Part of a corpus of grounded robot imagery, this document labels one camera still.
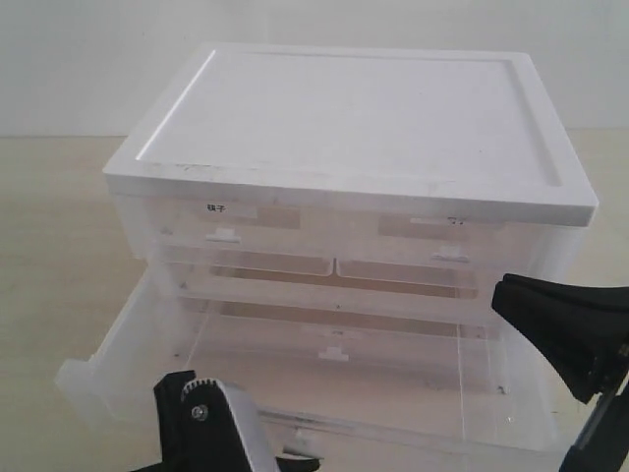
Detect small drawer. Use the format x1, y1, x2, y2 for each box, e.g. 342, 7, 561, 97
150, 200, 334, 276
334, 212, 542, 291

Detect top right small drawer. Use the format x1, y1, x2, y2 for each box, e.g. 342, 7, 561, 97
334, 212, 542, 291

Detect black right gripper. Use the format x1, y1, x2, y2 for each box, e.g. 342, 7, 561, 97
491, 273, 628, 471

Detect top left small drawer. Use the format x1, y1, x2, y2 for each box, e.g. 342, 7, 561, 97
150, 200, 334, 276

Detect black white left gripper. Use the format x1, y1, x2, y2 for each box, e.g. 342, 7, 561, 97
137, 371, 320, 472

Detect white translucent drawer cabinet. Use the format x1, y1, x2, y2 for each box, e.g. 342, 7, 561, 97
101, 41, 600, 316

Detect wide clear drawer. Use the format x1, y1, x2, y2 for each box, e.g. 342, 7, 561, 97
181, 299, 510, 399
54, 267, 629, 472

